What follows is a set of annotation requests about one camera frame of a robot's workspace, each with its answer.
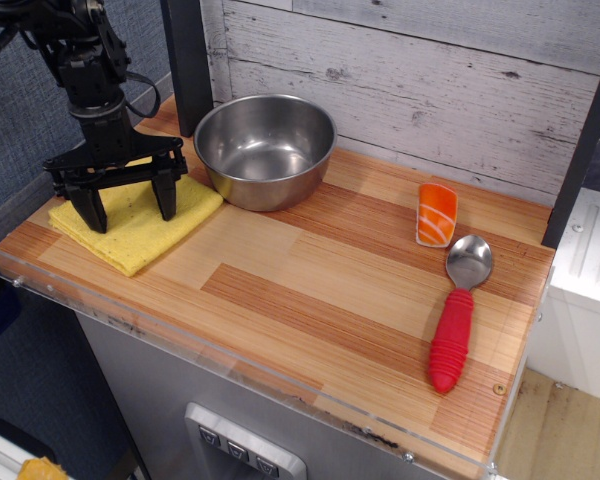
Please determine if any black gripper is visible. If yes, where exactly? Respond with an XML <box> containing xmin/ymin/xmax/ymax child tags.
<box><xmin>43</xmin><ymin>106</ymin><xmax>187</xmax><ymax>234</ymax></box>

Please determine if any yellow cloth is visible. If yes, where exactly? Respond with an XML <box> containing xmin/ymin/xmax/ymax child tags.
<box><xmin>49</xmin><ymin>176</ymin><xmax>223</xmax><ymax>277</ymax></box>

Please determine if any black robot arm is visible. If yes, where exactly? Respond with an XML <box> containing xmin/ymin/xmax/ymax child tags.
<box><xmin>0</xmin><ymin>1</ymin><xmax>188</xmax><ymax>233</ymax></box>

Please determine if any stainless steel bowl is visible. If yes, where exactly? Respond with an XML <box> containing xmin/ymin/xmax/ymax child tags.
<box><xmin>193</xmin><ymin>94</ymin><xmax>337</xmax><ymax>212</ymax></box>

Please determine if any silver button control panel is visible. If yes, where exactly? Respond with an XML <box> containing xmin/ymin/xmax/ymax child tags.
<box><xmin>184</xmin><ymin>402</ymin><xmax>308</xmax><ymax>479</ymax></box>

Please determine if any clear acrylic table guard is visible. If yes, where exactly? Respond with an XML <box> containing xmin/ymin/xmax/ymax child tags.
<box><xmin>0</xmin><ymin>81</ymin><xmax>554</xmax><ymax>479</ymax></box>

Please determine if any salmon sushi toy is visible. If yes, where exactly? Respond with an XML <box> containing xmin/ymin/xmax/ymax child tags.
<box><xmin>416</xmin><ymin>183</ymin><xmax>458</xmax><ymax>248</ymax></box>

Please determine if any white side cabinet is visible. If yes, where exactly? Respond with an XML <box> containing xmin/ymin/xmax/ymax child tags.
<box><xmin>527</xmin><ymin>188</ymin><xmax>600</xmax><ymax>398</ymax></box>

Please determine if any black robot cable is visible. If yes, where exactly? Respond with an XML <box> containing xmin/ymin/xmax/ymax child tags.
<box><xmin>124</xmin><ymin>70</ymin><xmax>162</xmax><ymax>120</ymax></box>

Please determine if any black vertical post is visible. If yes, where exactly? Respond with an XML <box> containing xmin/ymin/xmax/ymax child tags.
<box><xmin>160</xmin><ymin>0</ymin><xmax>214</xmax><ymax>137</ymax></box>

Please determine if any red handled metal spoon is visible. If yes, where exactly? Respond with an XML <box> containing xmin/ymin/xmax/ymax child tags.
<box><xmin>428</xmin><ymin>235</ymin><xmax>493</xmax><ymax>394</ymax></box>

